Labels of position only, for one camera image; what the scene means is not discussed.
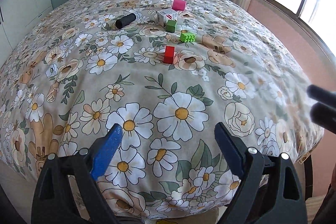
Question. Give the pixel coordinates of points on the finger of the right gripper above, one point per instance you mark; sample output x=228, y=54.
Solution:
x=320, y=94
x=323, y=116

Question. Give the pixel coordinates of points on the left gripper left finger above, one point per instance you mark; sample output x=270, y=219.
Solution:
x=53, y=200

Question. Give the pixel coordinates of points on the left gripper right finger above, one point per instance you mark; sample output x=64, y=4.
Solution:
x=269, y=190

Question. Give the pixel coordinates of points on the light green building brick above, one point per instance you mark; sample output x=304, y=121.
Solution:
x=187, y=37

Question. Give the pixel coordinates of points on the red rectangular block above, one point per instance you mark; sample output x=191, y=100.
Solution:
x=169, y=54

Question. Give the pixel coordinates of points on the dark green cube block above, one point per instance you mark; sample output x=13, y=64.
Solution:
x=171, y=26

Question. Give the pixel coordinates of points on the pink plastic cup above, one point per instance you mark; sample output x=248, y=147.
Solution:
x=179, y=5

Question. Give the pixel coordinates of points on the white red small carton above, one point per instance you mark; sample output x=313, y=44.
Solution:
x=165, y=15

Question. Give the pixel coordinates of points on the black foam cylinder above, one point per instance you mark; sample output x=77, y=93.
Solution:
x=125, y=21

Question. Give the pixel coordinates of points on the floral bed quilt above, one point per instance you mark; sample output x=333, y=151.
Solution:
x=75, y=75

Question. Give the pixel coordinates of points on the white wardrobe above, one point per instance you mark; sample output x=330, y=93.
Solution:
x=18, y=18

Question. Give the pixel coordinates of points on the dark bed frame leg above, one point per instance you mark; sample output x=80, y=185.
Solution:
x=306, y=176

